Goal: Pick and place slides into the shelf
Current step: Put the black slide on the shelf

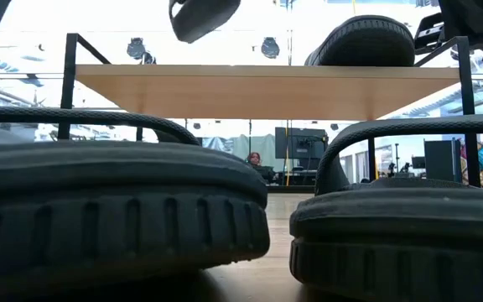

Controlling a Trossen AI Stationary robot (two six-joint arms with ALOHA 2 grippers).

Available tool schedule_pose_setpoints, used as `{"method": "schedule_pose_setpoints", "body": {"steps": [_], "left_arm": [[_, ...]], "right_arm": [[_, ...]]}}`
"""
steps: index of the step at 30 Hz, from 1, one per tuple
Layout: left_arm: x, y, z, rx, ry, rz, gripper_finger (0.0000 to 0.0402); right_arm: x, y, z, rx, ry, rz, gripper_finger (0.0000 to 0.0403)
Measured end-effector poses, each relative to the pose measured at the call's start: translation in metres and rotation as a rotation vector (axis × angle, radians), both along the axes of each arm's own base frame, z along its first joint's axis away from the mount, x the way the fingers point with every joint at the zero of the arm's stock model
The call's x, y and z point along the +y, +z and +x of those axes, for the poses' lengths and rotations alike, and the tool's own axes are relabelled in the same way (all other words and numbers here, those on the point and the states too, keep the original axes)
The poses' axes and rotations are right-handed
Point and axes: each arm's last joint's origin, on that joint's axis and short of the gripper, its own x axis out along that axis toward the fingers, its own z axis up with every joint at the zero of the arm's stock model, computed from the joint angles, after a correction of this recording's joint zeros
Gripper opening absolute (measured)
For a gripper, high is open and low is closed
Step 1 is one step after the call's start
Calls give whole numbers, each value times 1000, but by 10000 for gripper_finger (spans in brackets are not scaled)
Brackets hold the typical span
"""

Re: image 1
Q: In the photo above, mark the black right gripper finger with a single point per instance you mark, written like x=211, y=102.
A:
x=428, y=35

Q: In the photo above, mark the black rubber slide sandal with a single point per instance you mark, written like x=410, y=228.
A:
x=99, y=201
x=413, y=235
x=363, y=44
x=204, y=19

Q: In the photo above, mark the wooden shelf with black legs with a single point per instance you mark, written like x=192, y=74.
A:
x=266, y=92

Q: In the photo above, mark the dark cabinet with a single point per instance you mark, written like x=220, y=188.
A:
x=440, y=161

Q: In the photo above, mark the black monitor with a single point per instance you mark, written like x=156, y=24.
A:
x=300, y=144

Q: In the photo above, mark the person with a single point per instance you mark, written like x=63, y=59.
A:
x=255, y=159

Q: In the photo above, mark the pale green curtain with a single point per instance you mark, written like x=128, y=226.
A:
x=241, y=147

